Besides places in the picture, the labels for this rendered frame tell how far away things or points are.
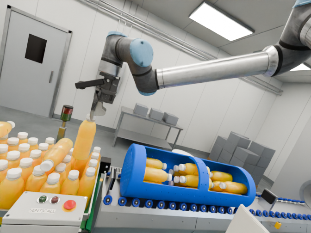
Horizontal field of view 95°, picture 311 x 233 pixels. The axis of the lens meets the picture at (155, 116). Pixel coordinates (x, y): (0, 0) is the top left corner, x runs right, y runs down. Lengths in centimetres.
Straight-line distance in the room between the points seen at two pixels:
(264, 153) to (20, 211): 446
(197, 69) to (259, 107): 584
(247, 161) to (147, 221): 358
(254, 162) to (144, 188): 386
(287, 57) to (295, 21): 11
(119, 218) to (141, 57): 79
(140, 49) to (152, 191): 66
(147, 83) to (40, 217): 56
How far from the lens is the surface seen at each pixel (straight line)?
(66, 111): 114
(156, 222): 100
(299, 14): 67
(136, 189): 80
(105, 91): 64
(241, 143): 452
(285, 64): 70
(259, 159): 454
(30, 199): 66
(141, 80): 60
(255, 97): 615
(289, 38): 69
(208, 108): 501
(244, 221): 39
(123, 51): 58
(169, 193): 87
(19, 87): 472
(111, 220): 93
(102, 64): 64
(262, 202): 174
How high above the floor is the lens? 155
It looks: 9 degrees down
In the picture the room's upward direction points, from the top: 20 degrees clockwise
